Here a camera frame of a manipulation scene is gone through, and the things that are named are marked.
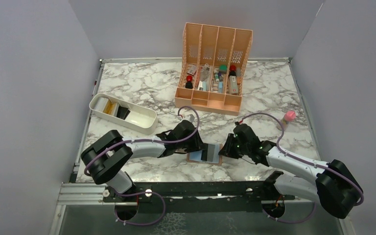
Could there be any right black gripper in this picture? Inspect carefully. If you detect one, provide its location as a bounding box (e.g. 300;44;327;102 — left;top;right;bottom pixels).
218;133;250;159

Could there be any brown leather card holder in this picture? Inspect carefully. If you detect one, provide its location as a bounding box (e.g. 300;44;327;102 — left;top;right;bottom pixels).
187;144;222;165

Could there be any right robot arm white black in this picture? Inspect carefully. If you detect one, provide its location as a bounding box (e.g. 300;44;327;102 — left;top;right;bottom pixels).
219;124;363;219

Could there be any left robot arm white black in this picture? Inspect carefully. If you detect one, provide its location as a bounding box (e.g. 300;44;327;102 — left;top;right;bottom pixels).
80;120;206;201

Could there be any stack of cards in tray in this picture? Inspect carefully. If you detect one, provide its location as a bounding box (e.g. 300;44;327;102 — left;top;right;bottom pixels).
94;97;130;119

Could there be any white plastic tray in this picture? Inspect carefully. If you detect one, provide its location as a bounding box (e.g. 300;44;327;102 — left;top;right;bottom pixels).
89;93;158;135

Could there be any red black stamp left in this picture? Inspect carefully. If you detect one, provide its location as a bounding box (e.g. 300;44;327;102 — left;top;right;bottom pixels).
185;75;193;89

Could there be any red black stamp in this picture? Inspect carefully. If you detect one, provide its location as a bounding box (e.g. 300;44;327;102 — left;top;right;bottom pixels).
185;75;193;89
229;65;236;76

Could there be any pink cap small bottle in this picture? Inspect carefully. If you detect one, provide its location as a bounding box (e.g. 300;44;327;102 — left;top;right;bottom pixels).
279;111;296;130

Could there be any peach desk organizer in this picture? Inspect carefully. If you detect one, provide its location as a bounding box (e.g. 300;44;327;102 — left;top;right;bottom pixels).
175;23;253;116

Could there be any red black stamp right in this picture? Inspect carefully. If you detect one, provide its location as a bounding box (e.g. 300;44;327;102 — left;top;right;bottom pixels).
229;65;236;76

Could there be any green cap bottle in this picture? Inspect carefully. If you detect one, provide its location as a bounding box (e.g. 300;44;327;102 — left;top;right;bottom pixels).
218;65;227;74

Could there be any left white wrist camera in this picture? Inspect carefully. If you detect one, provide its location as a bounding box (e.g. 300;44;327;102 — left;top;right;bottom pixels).
184;114;195;123

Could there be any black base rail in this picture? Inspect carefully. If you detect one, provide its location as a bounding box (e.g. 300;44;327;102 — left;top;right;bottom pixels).
102;181;294;213

